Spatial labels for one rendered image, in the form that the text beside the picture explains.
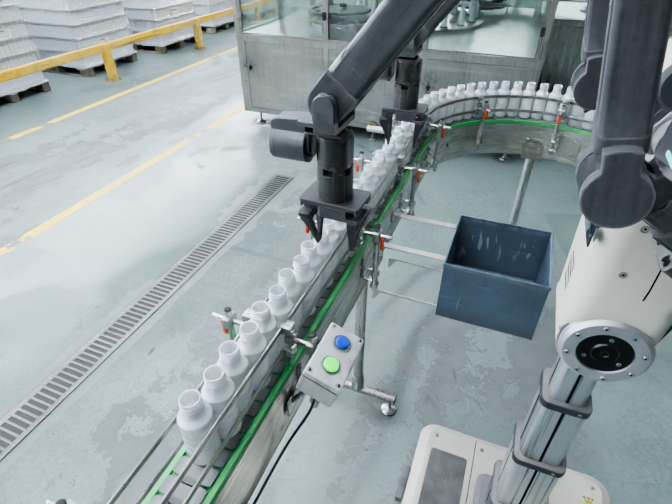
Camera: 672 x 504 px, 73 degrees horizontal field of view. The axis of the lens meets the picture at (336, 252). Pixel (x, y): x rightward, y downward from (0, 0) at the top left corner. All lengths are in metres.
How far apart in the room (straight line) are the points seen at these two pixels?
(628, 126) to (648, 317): 0.43
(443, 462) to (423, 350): 0.79
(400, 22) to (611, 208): 0.33
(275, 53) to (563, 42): 3.21
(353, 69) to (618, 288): 0.57
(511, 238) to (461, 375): 0.90
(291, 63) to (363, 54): 4.13
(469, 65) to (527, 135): 1.79
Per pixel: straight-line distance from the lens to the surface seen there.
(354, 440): 2.12
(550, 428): 1.28
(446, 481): 1.78
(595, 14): 1.05
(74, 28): 7.50
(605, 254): 0.87
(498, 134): 2.52
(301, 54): 4.68
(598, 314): 0.95
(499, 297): 1.49
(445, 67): 4.28
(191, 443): 0.89
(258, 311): 0.98
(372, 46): 0.62
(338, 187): 0.70
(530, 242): 1.73
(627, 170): 0.61
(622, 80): 0.61
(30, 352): 2.88
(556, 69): 6.17
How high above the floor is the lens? 1.81
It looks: 36 degrees down
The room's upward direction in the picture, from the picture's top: straight up
